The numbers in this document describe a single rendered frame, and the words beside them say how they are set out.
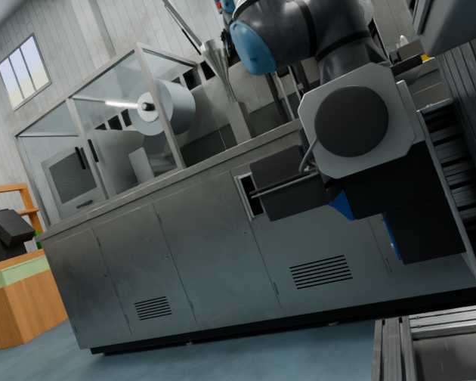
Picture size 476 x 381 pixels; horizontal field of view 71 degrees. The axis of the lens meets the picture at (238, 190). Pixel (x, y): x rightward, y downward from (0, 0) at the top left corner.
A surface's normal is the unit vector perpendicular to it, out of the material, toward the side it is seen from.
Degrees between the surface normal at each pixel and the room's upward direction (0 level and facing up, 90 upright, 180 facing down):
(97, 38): 90
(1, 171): 90
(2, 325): 90
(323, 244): 90
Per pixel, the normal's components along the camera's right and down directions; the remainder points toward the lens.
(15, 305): 0.87, -0.33
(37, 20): -0.41, 0.15
